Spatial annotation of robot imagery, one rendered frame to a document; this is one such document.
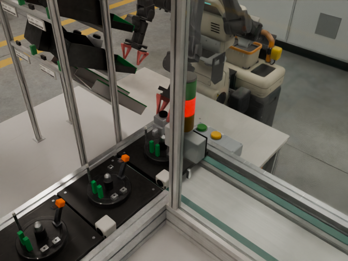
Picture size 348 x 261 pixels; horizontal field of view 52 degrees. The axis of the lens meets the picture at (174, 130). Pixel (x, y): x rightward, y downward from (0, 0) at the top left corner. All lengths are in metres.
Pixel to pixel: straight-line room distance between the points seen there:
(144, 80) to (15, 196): 0.91
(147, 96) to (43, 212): 0.86
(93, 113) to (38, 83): 2.07
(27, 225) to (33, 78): 2.80
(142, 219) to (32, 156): 0.61
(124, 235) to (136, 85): 0.99
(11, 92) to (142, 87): 2.02
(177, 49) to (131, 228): 0.56
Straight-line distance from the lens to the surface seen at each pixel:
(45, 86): 3.67
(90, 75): 1.39
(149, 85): 1.88
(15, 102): 3.51
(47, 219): 1.13
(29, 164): 1.50
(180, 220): 1.14
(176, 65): 0.80
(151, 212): 1.13
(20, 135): 1.66
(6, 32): 1.36
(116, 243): 1.07
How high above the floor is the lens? 1.85
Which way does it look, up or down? 39 degrees down
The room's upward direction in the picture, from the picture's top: 1 degrees clockwise
